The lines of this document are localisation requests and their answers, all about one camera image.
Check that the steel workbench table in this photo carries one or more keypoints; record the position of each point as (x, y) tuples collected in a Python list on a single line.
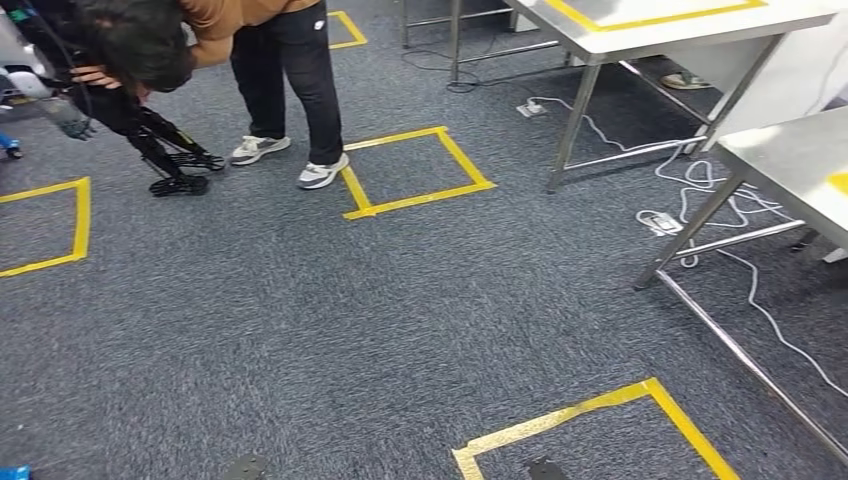
[(782, 159)]

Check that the yellow floor tape square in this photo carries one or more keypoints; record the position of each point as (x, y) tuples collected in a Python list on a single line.
[(351, 30), (424, 197), (689, 430), (81, 218)]

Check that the white power strip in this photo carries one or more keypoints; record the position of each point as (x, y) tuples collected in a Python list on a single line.
[(659, 224), (531, 108)]

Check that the person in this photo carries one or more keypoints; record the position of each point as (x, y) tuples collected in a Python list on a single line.
[(265, 40)]

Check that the person's shoe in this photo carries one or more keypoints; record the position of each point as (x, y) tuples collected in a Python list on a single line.
[(686, 81)]

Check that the black humanoid robot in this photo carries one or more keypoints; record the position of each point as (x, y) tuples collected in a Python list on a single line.
[(132, 119)]

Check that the white cabinet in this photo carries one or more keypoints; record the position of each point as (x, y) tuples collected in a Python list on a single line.
[(795, 73)]

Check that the yellow double tape marking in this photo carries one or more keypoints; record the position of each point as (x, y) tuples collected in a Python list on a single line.
[(840, 182)]

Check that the black right camera bracket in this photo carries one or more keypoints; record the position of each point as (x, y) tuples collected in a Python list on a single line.
[(546, 469)]

